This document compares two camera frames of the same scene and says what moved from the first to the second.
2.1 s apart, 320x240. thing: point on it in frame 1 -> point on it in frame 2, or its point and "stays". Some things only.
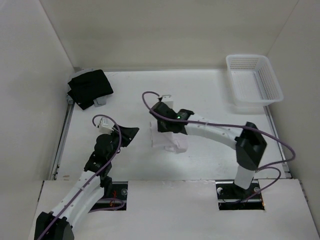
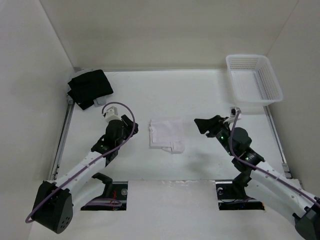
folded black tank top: x=86 y=87 stays
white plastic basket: x=253 y=82 stays
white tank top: x=173 y=142 stays
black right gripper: x=161 y=128 -> x=204 y=125
